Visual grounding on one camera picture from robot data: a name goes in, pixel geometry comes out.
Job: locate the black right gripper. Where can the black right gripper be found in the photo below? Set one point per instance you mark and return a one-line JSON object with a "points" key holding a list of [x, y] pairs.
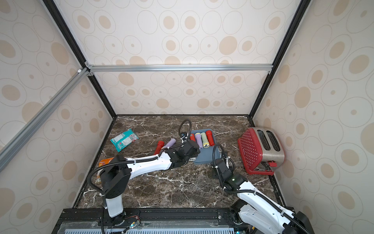
{"points": [[221, 165]]}

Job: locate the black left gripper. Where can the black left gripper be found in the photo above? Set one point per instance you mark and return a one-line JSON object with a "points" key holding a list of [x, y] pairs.
{"points": [[196, 153]]}

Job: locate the purple flashlight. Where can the purple flashlight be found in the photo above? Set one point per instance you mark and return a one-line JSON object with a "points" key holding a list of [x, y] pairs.
{"points": [[170, 143], [198, 138]]}

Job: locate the light green flashlight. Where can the light green flashlight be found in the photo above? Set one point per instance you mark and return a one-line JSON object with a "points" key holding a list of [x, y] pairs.
{"points": [[205, 141]]}

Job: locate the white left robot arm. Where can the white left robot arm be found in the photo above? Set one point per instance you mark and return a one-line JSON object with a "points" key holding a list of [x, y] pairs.
{"points": [[111, 179]]}

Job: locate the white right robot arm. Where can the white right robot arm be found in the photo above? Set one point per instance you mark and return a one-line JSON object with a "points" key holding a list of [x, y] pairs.
{"points": [[258, 210]]}

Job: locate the blue plastic storage box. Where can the blue plastic storage box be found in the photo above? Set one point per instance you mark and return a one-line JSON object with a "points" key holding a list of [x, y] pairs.
{"points": [[205, 156]]}

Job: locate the red polka dot toaster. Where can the red polka dot toaster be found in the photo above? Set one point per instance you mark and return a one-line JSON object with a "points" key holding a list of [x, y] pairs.
{"points": [[261, 151]]}

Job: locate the teal snack packet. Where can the teal snack packet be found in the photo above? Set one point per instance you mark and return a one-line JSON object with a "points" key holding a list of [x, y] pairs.
{"points": [[124, 139]]}

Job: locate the orange snack packet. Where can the orange snack packet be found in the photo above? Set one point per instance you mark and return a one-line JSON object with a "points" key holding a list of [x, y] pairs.
{"points": [[102, 163]]}

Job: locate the silver aluminium rail back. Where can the silver aluminium rail back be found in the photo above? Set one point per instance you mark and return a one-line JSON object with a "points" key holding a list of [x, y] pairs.
{"points": [[180, 68]]}

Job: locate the silver aluminium rail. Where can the silver aluminium rail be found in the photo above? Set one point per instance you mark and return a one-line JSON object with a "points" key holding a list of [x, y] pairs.
{"points": [[23, 136], [180, 68]]}

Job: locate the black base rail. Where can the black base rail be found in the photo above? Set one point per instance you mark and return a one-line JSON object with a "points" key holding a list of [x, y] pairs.
{"points": [[151, 221]]}

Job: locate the silver aluminium rail left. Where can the silver aluminium rail left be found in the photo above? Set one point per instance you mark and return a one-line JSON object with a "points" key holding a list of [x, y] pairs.
{"points": [[23, 136]]}

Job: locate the black frame post left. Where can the black frame post left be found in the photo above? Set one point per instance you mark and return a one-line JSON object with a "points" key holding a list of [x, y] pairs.
{"points": [[71, 41]]}

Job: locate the black frame post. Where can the black frame post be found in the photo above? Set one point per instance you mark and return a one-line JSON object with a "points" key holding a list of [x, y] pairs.
{"points": [[71, 41], [290, 33]]}

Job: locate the black frame post right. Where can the black frame post right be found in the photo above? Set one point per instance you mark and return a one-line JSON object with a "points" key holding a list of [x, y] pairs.
{"points": [[290, 33]]}

